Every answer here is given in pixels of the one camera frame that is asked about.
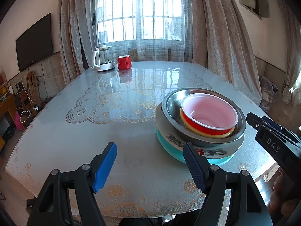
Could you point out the person's right hand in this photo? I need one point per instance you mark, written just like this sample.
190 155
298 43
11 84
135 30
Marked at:
282 198

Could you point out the wall electrical box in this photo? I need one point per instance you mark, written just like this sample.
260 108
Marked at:
260 8

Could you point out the black wall television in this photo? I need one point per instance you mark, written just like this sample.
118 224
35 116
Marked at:
35 43

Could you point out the turquoise plastic plate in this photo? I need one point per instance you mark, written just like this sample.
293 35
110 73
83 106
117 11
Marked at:
178 155

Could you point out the pink plastic bin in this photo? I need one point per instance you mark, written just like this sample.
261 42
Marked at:
17 122

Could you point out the right beige curtain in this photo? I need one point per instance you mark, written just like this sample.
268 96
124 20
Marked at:
221 43

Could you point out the large white double-happiness plate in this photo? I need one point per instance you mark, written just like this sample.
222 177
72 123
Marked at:
173 138

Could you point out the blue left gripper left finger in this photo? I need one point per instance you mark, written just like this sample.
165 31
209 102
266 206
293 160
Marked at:
102 165

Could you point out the white glass electric kettle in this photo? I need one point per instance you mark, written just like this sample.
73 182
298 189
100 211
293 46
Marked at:
102 59

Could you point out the barred window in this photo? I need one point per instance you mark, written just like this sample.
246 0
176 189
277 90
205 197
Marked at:
121 20

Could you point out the wooden cabinet with shelf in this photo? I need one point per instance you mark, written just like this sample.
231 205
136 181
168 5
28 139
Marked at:
8 106

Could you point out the beige curtain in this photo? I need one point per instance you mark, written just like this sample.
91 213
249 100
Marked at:
221 43
76 37

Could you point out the left beige curtain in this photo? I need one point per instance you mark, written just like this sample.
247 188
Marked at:
76 37

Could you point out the dark low bench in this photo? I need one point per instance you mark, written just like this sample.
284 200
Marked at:
27 117

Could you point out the yellow plastic bowl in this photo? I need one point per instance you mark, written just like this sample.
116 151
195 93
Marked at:
205 132

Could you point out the red ceramic mug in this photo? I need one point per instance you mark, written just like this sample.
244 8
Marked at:
124 62

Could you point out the red plastic bowl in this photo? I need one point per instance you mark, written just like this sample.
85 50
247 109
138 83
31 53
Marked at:
209 111

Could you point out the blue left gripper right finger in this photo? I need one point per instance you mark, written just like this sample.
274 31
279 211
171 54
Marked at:
198 167

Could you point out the wooden folding chair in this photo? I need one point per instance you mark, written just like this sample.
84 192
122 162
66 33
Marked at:
33 88

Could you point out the stainless steel basin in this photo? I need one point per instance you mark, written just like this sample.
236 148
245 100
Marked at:
171 109

